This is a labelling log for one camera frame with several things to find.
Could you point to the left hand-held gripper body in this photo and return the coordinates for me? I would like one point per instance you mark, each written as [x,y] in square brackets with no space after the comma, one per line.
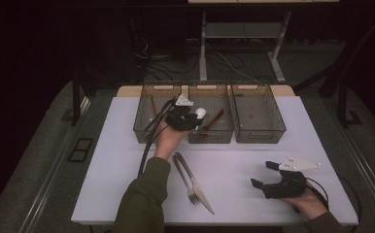
[180,118]

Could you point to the metal fork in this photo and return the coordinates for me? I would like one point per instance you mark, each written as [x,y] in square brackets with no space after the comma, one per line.
[193,196]

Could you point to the person's right hand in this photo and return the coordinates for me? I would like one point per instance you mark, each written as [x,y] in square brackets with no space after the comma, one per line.
[307,204]

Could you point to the smoky clear plastic bin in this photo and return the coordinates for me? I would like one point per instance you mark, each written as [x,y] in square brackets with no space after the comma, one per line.
[143,119]
[256,113]
[214,97]

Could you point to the metal knife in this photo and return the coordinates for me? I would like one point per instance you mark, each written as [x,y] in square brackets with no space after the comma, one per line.
[205,202]

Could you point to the white metal desk frame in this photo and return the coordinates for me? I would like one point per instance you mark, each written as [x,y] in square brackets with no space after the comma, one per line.
[203,58]

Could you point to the black rectangular floor frame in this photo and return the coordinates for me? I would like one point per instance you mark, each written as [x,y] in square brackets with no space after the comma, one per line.
[75,150]

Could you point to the black metal stand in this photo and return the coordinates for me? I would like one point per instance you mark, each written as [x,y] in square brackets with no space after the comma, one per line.
[342,103]
[76,103]

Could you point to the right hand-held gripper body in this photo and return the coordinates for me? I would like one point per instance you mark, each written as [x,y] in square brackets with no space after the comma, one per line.
[286,186]

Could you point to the metal floor rail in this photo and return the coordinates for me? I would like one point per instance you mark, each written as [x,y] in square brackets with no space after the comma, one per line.
[370,168]
[46,181]

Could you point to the white ceramic spoon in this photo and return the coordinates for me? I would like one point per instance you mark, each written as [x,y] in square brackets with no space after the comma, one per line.
[201,113]

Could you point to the person's left hand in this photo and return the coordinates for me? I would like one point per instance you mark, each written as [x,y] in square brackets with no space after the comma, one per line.
[169,140]

